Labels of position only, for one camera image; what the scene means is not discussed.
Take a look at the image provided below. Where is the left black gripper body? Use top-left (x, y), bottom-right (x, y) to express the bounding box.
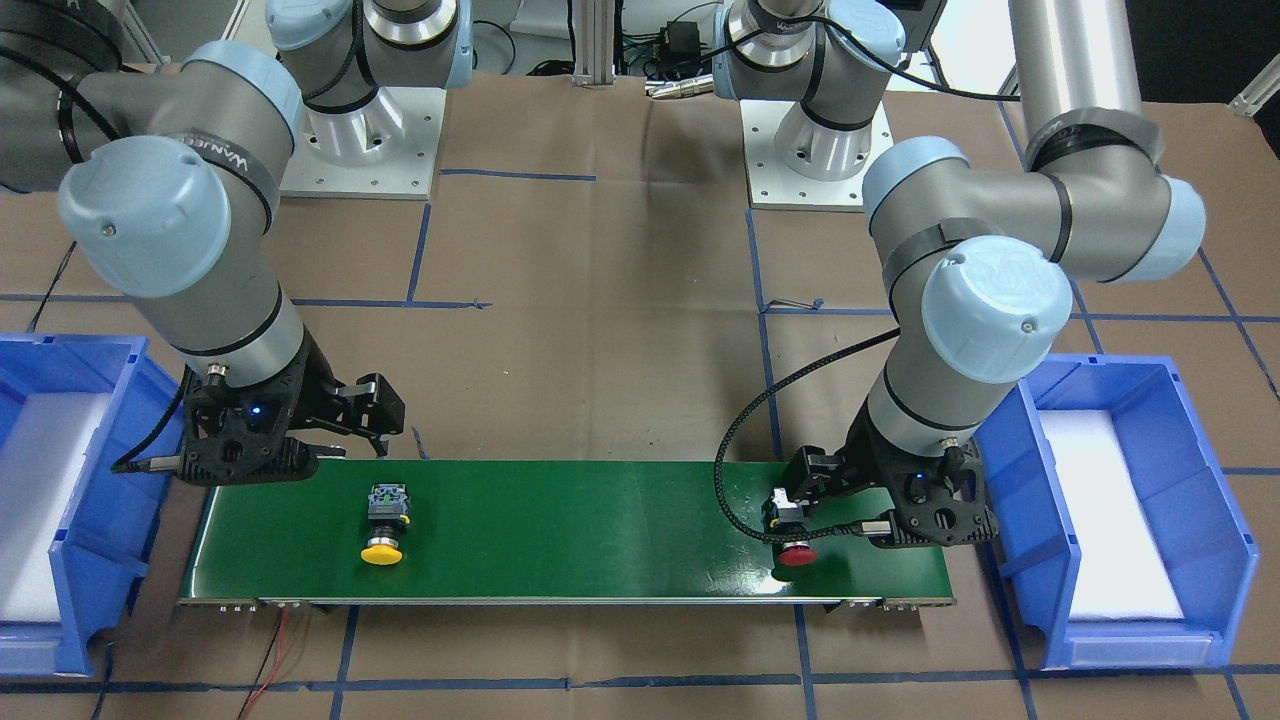
top-left (783, 410), bottom-right (998, 550)

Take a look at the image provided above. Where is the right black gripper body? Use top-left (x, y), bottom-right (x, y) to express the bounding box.
top-left (178, 333), bottom-right (404, 486)

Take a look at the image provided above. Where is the red mushroom push button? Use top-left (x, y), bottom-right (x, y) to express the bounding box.
top-left (762, 487), bottom-right (818, 568)

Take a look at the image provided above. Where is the yellow mushroom push button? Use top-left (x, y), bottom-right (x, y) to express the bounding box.
top-left (360, 483), bottom-right (411, 566)

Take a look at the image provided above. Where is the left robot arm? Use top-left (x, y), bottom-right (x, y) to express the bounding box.
top-left (712, 1), bottom-right (1206, 566)

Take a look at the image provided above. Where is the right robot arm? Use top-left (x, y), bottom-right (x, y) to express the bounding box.
top-left (1, 1), bottom-right (474, 487)

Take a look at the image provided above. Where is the blue bin with buttons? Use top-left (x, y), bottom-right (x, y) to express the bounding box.
top-left (977, 354), bottom-right (1260, 670)

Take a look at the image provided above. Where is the green conveyor belt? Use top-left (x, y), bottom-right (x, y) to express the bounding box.
top-left (179, 459), bottom-right (955, 609)

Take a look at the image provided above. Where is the white foam pad destination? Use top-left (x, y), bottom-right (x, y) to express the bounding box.
top-left (1, 392), bottom-right (111, 623)

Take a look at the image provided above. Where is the blue destination bin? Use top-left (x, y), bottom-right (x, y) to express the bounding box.
top-left (1, 334), bottom-right (177, 676)

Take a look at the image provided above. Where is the white foam pad source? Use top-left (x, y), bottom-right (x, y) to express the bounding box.
top-left (1039, 410), bottom-right (1184, 623)

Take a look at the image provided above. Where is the black braided cable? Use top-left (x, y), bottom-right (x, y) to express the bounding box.
top-left (713, 328), bottom-right (901, 544)

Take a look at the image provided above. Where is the red black wire pair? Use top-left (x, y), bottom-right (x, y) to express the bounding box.
top-left (237, 609), bottom-right (301, 720)

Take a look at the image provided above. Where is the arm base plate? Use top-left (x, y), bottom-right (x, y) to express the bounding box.
top-left (740, 100), bottom-right (893, 213)
top-left (282, 87), bottom-right (445, 201)

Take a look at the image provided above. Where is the aluminium frame post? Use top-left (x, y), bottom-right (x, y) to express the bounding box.
top-left (568, 0), bottom-right (621, 87)

